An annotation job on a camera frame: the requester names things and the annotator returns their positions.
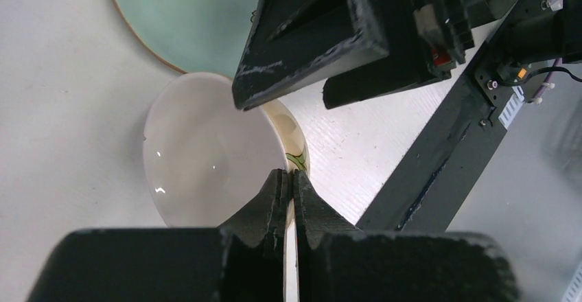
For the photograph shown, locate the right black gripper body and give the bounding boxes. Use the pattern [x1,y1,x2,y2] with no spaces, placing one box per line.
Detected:
[377,0,486,82]

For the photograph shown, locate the plain white bowl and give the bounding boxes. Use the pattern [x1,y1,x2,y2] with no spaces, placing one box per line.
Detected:
[142,72,310,227]

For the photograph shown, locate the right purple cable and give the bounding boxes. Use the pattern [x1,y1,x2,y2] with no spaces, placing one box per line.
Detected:
[529,56,565,105]

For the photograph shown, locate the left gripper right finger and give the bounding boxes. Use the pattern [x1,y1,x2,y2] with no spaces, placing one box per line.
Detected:
[293,170,519,301]

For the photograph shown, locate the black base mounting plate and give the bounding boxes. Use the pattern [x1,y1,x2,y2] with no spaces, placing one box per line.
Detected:
[357,0,552,232]

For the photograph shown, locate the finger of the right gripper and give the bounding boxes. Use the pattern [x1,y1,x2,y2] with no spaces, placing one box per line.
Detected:
[232,0,389,111]
[323,58,437,109]

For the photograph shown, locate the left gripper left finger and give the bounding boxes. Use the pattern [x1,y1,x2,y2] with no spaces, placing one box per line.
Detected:
[28,170,291,301]

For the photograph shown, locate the teal flower plate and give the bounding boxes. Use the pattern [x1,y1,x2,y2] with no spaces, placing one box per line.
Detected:
[112,0,259,77]

